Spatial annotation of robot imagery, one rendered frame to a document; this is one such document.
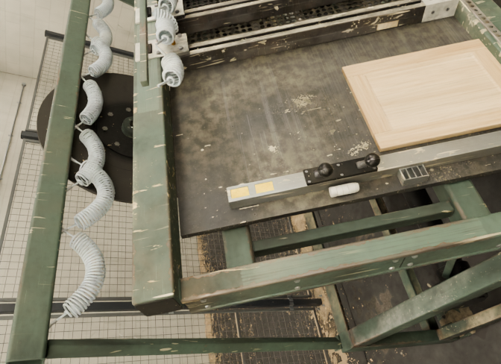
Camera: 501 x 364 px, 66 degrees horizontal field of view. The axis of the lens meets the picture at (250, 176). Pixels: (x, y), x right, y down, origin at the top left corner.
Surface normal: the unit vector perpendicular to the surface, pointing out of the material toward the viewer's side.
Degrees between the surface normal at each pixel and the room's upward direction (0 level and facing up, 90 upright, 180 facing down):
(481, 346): 0
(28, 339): 90
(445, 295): 0
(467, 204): 58
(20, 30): 90
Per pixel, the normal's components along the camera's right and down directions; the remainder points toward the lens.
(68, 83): 0.42, -0.58
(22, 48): 0.18, 0.79
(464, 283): -0.89, -0.12
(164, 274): -0.11, -0.56
